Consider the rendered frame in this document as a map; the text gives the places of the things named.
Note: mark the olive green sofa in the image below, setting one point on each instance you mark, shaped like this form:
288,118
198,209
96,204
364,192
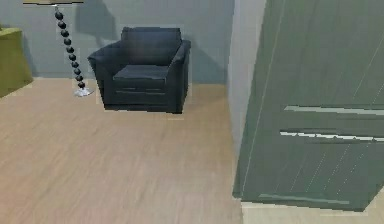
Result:
11,60

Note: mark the dark blue armchair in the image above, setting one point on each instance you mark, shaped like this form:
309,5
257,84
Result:
143,70

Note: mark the grey green room door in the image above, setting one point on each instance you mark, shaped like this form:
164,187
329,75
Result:
316,100

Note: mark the black beaded floor lamp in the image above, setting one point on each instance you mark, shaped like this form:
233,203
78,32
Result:
70,50

